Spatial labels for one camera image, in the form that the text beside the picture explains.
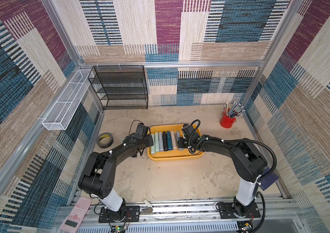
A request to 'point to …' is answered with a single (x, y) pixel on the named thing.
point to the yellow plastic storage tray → (172, 155)
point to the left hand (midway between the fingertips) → (151, 140)
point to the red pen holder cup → (226, 122)
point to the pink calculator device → (75, 215)
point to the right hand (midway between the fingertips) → (181, 143)
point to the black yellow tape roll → (106, 145)
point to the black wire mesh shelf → (120, 87)
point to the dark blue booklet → (268, 180)
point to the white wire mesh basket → (59, 114)
